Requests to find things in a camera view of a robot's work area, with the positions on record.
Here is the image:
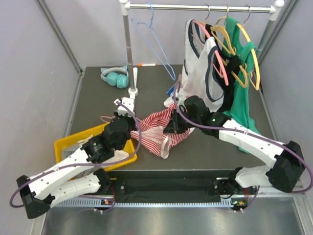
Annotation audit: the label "green tank top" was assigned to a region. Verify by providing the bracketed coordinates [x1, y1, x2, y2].
[222, 16, 261, 154]

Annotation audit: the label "cream white cloth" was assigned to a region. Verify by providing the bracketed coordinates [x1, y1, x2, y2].
[78, 136, 129, 168]

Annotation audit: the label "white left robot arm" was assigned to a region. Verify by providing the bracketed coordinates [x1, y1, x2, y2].
[16, 97, 139, 219]

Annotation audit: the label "yellow plastic bin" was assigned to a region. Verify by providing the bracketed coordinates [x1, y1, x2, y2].
[54, 123, 137, 171]

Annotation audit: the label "pink wire hanger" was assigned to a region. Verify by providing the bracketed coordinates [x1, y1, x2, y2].
[100, 116, 115, 123]

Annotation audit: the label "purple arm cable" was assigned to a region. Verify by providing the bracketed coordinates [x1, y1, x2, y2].
[172, 80, 313, 212]
[9, 101, 142, 214]

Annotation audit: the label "white navy-trimmed tank top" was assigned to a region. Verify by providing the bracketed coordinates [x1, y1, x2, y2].
[178, 19, 224, 112]

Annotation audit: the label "blue box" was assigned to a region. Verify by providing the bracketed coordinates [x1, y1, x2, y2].
[167, 83, 179, 96]

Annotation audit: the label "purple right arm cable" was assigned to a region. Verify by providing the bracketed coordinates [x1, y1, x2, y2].
[172, 80, 313, 212]

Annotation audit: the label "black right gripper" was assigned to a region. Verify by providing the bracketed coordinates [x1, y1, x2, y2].
[164, 108, 201, 135]

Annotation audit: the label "blue wire hanger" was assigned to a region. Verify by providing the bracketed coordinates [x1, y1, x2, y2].
[131, 2, 177, 81]

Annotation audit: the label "yellow hanger front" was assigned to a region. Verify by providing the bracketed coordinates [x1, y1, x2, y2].
[210, 16, 248, 88]

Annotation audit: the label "yellow hanger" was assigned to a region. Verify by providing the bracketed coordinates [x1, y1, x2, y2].
[210, 16, 248, 88]
[237, 23, 261, 91]

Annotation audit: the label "black tank top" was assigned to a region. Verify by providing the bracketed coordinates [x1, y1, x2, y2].
[213, 39, 241, 112]

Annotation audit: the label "yellow hanger rear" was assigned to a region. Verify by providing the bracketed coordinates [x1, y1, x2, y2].
[237, 23, 261, 91]

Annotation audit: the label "pink plastic hanger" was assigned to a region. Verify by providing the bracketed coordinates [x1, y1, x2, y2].
[192, 19, 229, 86]

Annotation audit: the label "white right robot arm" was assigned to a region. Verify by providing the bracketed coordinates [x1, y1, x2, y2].
[163, 94, 305, 194]

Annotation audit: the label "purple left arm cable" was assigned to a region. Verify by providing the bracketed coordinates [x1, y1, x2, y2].
[9, 101, 142, 214]

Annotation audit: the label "red white striped tank top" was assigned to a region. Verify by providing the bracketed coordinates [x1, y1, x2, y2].
[131, 104, 194, 159]

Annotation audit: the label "white metal clothes rack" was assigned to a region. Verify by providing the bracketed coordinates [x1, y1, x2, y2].
[120, 0, 285, 98]

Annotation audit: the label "teal cat-ear headphones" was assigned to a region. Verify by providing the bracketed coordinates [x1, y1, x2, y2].
[100, 66, 129, 89]

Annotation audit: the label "orange white marker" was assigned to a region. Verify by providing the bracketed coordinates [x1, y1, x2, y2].
[137, 63, 156, 67]

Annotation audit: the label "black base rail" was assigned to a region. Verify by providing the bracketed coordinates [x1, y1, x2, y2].
[107, 168, 260, 198]

